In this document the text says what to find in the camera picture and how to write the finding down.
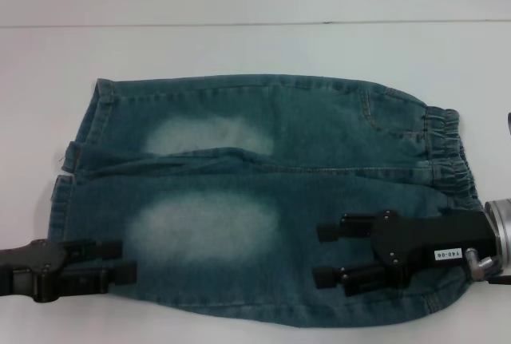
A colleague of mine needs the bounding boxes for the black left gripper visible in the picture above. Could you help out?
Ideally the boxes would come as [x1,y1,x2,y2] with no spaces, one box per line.
[0,239,139,303]

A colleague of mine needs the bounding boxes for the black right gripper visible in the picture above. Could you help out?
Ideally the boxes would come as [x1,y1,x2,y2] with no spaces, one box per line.
[312,210,497,298]

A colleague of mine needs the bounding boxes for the blue denim shorts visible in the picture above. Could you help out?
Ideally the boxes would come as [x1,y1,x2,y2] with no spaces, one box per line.
[47,77,486,307]

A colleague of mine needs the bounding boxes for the right gripper cable metal plug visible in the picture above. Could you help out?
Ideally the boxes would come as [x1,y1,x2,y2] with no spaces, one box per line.
[462,247,511,284]

